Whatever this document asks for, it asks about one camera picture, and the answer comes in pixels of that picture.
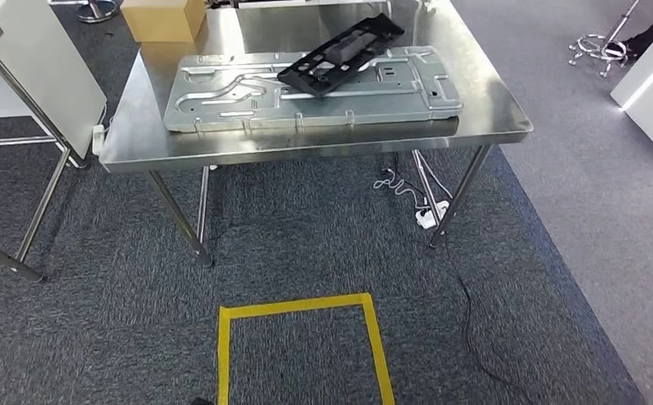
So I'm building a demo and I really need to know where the black plastic panel part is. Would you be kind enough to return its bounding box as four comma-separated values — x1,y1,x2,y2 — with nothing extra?
276,13,406,99

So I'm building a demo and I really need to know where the stainless steel workbench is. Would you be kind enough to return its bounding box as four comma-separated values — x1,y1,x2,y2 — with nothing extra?
98,0,534,268

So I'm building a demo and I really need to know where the stamped grey metal plate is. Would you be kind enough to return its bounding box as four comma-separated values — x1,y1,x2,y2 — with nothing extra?
162,46,465,134

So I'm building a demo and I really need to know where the brown cardboard box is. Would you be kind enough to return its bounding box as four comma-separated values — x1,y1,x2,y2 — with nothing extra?
121,0,208,44

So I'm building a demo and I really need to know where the chrome round stanchion base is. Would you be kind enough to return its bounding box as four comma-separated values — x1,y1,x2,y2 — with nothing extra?
76,0,121,24

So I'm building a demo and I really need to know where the white partition panel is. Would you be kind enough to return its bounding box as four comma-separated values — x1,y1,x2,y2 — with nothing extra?
0,0,108,160

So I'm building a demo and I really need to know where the chrome chair star base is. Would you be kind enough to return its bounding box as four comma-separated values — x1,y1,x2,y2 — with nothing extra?
568,0,640,78

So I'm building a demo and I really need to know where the person's leg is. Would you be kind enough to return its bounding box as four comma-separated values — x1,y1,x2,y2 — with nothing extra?
621,0,653,59

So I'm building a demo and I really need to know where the white floor cable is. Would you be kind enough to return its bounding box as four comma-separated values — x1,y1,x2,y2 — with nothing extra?
373,150,453,213

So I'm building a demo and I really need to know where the black floor cable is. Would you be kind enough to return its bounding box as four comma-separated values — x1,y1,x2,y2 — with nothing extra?
440,231,534,392

